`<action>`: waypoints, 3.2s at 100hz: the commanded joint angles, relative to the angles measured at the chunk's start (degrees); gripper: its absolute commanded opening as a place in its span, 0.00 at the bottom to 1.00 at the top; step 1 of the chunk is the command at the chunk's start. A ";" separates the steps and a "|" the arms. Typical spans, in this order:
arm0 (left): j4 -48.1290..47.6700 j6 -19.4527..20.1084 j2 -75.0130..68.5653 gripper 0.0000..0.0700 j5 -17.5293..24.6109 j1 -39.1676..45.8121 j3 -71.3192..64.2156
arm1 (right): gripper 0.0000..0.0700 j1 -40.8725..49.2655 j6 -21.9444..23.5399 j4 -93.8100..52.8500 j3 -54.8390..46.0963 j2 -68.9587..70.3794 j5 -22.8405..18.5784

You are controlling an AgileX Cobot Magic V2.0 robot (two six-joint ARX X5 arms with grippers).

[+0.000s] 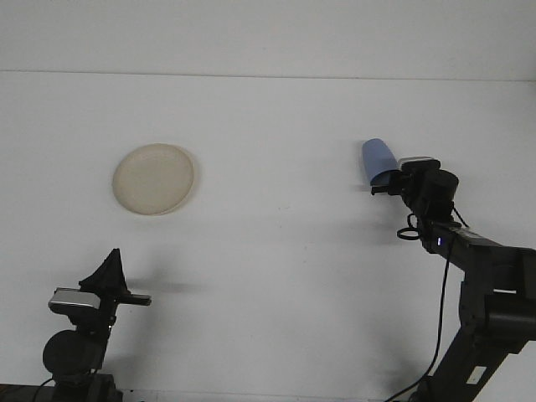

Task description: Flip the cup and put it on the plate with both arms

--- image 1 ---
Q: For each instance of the pale round plate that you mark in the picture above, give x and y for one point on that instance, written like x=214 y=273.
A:
x=153 y=180

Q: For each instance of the pale blue cup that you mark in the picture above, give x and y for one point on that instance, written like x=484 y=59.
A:
x=377 y=159

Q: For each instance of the dark brown platform surface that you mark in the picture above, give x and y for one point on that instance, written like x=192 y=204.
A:
x=17 y=395

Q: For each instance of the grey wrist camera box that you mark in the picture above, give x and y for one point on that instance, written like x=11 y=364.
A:
x=73 y=299
x=419 y=160

